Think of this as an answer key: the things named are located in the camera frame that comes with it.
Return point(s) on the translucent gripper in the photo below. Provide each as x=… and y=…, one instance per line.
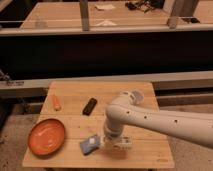
x=121, y=143

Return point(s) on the small white bottle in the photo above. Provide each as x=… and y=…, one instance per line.
x=92, y=141

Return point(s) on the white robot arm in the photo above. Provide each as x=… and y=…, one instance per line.
x=193, y=127

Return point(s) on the orange ceramic bowl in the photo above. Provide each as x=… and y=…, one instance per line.
x=46, y=137

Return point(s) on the blue cloth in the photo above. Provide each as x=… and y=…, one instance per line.
x=87, y=148

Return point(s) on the black remote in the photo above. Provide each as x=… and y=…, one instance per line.
x=89, y=106

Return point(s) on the small wooden table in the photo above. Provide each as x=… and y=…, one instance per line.
x=149, y=150

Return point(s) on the orange carrot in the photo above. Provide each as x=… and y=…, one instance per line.
x=56, y=103

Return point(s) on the white paper sheet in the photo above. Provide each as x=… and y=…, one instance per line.
x=105, y=7

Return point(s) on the grey metal post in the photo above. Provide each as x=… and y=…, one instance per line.
x=183, y=9
x=84, y=12

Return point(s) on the grey metal post right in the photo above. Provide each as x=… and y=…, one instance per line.
x=183, y=9

